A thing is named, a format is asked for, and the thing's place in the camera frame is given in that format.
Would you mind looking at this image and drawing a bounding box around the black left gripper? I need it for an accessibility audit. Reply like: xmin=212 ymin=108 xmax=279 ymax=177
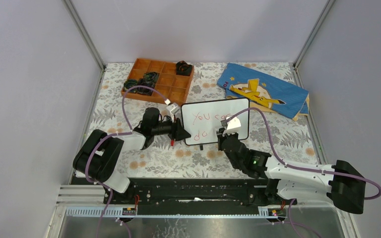
xmin=152 ymin=114 xmax=191 ymax=142

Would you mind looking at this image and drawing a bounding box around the white whiteboard black frame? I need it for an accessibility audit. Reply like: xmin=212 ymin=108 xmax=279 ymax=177
xmin=181 ymin=98 xmax=250 ymax=146

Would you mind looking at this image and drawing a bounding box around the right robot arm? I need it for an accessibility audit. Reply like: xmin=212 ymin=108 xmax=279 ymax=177
xmin=216 ymin=128 xmax=366 ymax=214

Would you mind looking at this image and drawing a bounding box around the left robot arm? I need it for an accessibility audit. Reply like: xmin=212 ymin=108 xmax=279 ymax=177
xmin=72 ymin=103 xmax=191 ymax=204

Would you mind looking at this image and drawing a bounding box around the wooden compartment tray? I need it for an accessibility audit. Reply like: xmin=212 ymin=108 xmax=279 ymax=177
xmin=121 ymin=58 xmax=194 ymax=105

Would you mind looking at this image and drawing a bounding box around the blue pikachu cloth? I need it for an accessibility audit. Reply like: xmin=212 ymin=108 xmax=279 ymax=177
xmin=217 ymin=63 xmax=310 ymax=120

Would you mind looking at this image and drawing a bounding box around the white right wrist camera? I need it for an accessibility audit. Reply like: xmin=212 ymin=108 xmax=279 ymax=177
xmin=221 ymin=117 xmax=241 ymax=135

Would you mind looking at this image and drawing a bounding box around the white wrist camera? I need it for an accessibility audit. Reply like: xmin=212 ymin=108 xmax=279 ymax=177
xmin=221 ymin=117 xmax=241 ymax=135
xmin=164 ymin=99 xmax=180 ymax=121

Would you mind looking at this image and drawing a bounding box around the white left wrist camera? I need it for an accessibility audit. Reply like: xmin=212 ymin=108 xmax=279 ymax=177
xmin=164 ymin=99 xmax=180 ymax=121

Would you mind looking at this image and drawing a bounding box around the black cable coil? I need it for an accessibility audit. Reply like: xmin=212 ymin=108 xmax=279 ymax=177
xmin=136 ymin=79 xmax=155 ymax=97
xmin=143 ymin=71 xmax=160 ymax=85
xmin=123 ymin=79 xmax=139 ymax=94
xmin=176 ymin=60 xmax=193 ymax=77

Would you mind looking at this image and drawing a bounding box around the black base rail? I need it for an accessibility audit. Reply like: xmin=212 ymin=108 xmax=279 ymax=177
xmin=98 ymin=178 xmax=297 ymax=216

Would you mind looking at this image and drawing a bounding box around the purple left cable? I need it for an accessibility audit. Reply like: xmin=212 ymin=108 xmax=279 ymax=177
xmin=84 ymin=85 xmax=172 ymax=238

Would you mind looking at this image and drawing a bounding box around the aluminium frame post left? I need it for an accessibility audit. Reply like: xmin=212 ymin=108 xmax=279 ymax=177
xmin=62 ymin=0 xmax=107 ymax=70

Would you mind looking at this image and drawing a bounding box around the aluminium frame post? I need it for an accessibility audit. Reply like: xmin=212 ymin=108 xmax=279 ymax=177
xmin=293 ymin=0 xmax=336 ymax=69
xmin=62 ymin=0 xmax=107 ymax=70

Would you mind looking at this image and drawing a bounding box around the aluminium frame post right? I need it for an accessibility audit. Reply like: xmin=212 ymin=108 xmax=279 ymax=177
xmin=293 ymin=0 xmax=336 ymax=69

